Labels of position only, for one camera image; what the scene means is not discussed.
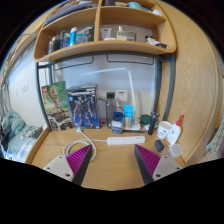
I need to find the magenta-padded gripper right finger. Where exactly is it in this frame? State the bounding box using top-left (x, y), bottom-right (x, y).
top-left (134, 143), bottom-right (184, 185)

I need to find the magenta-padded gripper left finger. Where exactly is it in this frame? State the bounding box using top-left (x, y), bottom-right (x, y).
top-left (43, 143), bottom-right (93, 187)

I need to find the clear plastic container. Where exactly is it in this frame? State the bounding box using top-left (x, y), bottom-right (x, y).
top-left (168, 143), bottom-right (185, 159)

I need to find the white bottle with red pump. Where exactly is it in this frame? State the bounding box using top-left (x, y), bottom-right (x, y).
top-left (165, 115), bottom-right (185, 148)

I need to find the white mug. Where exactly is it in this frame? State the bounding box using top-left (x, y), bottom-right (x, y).
top-left (156, 120), bottom-right (172, 140)

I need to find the black electric shaver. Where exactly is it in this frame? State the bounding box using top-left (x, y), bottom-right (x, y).
top-left (147, 111), bottom-right (161, 136)

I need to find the white power strip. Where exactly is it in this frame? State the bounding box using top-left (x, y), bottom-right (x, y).
top-left (106, 134), bottom-right (147, 146)

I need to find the green round tin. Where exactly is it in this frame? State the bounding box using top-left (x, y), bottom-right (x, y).
top-left (139, 114), bottom-right (153, 125)

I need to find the green bedding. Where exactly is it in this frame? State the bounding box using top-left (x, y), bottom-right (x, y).
top-left (0, 109), bottom-right (44, 164)

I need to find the light blue tall box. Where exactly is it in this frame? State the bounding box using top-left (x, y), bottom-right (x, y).
top-left (123, 104), bottom-right (134, 129)

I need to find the dark blue small box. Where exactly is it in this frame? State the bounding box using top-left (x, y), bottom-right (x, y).
top-left (111, 110), bottom-right (124, 135)

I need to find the patterned curtain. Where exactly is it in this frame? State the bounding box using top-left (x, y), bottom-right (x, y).
top-left (205, 113), bottom-right (224, 154)

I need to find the blue robot model box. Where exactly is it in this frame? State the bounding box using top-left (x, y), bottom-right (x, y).
top-left (65, 84), bottom-right (101, 130)

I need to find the green toy figure box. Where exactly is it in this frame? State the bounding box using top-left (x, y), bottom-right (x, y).
top-left (40, 80), bottom-right (73, 132)

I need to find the clear bottle with black cap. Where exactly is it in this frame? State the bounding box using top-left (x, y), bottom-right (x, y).
top-left (105, 91), bottom-right (116, 126)

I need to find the white desk lamp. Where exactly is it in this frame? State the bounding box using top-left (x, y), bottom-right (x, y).
top-left (79, 66), bottom-right (142, 132)

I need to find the white box-shaped device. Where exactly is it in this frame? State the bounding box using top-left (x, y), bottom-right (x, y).
top-left (114, 89), bottom-right (129, 108)

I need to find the wooden shelf unit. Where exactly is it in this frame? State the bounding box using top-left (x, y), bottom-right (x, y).
top-left (33, 0), bottom-right (178, 64)

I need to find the white power strip cable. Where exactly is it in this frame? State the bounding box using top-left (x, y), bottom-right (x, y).
top-left (63, 126), bottom-right (109, 162)

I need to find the grey metal desk frame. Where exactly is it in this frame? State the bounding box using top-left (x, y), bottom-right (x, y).
top-left (34, 51), bottom-right (177, 131)

